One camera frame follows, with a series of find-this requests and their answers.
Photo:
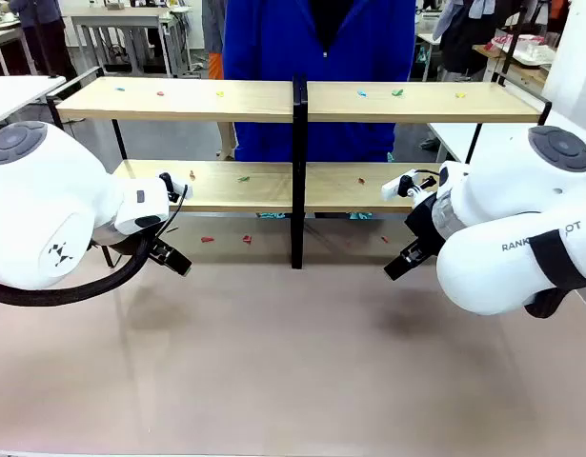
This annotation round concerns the black stand pole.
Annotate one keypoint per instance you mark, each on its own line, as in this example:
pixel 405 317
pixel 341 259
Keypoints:
pixel 514 33

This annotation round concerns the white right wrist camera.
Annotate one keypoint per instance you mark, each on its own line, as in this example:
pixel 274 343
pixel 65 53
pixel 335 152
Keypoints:
pixel 392 188

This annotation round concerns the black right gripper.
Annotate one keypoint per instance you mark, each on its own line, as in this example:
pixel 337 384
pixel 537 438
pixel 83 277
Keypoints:
pixel 423 224

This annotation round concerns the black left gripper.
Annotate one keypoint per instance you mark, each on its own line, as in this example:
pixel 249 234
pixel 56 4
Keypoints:
pixel 130 240

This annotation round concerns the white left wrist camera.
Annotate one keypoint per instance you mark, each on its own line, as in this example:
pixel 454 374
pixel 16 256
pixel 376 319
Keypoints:
pixel 180 191

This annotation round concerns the wooden cluttered side table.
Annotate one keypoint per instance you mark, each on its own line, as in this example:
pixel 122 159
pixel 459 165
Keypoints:
pixel 526 66

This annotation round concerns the figure grey top orange skirt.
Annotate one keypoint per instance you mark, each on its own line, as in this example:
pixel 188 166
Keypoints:
pixel 215 64

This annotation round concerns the background person dark clothes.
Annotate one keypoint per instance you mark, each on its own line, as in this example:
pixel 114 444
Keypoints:
pixel 45 38

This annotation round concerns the wooden shelf rack black frame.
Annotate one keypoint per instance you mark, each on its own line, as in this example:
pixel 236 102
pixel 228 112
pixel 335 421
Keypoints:
pixel 178 107
pixel 416 107

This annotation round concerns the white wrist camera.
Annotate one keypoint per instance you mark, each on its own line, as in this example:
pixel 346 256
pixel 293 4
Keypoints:
pixel 392 188
pixel 180 191

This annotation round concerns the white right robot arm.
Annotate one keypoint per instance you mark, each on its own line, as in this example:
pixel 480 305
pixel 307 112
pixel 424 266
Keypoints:
pixel 511 214

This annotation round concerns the dark hanging garment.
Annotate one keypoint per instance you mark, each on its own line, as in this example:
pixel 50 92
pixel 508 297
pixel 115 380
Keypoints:
pixel 469 43

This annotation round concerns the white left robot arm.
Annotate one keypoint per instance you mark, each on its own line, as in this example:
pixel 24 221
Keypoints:
pixel 35 200

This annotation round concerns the person in blue jacket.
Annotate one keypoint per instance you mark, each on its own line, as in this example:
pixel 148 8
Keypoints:
pixel 273 47

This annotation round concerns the grey background table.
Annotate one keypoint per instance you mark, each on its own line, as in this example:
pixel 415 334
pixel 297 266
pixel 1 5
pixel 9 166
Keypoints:
pixel 121 19

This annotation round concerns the cluttered background bench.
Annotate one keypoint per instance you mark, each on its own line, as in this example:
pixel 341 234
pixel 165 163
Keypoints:
pixel 2 28

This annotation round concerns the white side table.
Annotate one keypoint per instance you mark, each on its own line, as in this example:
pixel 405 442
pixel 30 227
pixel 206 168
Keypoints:
pixel 452 135
pixel 16 93

